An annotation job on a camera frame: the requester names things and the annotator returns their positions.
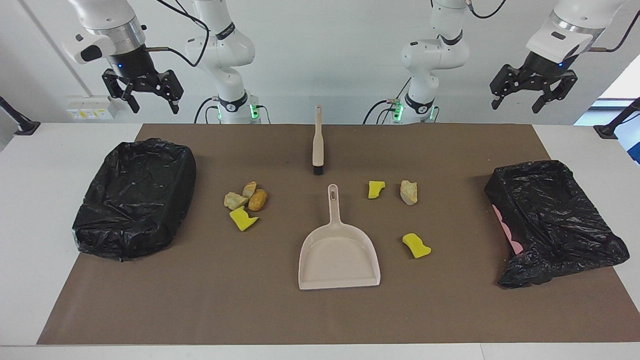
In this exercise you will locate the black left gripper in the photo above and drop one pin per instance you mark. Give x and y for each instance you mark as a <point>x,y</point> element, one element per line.
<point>545,67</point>

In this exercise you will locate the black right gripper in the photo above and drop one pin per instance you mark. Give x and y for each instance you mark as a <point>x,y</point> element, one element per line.
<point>131,65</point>

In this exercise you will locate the pale bread chunk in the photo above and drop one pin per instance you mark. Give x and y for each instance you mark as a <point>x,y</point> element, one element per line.
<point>234,201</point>

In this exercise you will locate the striped bread roll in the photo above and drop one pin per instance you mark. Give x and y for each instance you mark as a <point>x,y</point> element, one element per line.
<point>249,189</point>

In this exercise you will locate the round brown bread piece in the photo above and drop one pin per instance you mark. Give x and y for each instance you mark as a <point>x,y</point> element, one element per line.
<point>257,200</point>

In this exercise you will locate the pale beige stone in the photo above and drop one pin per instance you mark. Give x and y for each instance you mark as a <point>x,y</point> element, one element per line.
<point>409,192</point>

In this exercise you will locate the yellow sponge piece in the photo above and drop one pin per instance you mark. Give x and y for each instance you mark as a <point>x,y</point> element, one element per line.
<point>416,246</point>
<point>375,190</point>
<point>242,220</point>

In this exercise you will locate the beige brush black bristles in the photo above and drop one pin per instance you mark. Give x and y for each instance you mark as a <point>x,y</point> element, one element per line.
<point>318,145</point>

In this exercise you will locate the beige plastic dustpan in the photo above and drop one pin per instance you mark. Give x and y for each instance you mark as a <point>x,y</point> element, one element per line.
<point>340,255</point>

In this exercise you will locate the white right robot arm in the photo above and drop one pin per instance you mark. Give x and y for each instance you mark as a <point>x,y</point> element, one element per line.
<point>220,50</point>

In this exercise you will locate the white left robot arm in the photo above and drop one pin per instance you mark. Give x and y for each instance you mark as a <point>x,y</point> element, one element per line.
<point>430,55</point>

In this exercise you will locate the black bag lined bin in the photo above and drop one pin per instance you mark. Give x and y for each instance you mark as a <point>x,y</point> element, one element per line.
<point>135,200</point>

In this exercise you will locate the crumpled black trash bag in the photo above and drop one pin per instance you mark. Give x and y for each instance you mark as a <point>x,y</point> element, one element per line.
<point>555,225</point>

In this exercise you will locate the pink plastic bin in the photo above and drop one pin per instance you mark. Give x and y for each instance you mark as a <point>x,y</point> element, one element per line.
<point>506,227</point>

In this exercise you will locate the bright glass window panel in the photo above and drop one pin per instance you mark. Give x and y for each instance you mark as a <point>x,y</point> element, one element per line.
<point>625,85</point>

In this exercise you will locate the brown table mat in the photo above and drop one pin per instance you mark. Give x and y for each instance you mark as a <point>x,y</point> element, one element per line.
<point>320,310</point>

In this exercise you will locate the white wall power socket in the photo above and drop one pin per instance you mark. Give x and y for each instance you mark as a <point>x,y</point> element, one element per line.
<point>90,107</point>

